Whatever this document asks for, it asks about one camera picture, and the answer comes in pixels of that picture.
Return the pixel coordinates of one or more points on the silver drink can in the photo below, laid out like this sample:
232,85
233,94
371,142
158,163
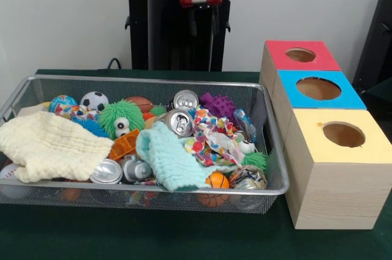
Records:
180,123

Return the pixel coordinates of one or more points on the black and white soccer ball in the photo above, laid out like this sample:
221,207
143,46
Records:
93,100

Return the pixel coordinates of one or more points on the purple spiky ball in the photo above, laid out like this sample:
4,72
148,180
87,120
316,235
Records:
219,105

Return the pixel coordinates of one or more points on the large green fuzzy eyed toy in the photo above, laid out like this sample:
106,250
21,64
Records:
118,113

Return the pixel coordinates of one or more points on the green covered side table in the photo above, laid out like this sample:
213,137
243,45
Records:
384,87

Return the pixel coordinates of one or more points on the wooden box with three holes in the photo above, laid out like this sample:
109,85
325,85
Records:
337,192

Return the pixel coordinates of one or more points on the cream waffle cloth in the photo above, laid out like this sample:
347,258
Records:
52,145

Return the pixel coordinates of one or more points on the small orange basketball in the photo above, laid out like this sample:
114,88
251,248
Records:
217,180

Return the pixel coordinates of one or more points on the black flat panel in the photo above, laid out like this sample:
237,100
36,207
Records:
376,43

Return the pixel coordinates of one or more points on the colourful heart print cloth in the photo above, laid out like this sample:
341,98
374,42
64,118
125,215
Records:
214,139

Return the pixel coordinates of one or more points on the light blue waffle cloth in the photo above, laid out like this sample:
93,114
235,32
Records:
171,159

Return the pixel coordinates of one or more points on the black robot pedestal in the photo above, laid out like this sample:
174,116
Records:
165,43

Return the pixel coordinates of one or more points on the dark green table cloth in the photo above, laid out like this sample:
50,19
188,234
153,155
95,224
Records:
183,238

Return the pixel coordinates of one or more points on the blue globe print ball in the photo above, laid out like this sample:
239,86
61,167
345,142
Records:
62,103

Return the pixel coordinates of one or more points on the orange plastic toy crate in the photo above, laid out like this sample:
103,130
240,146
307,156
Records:
124,147

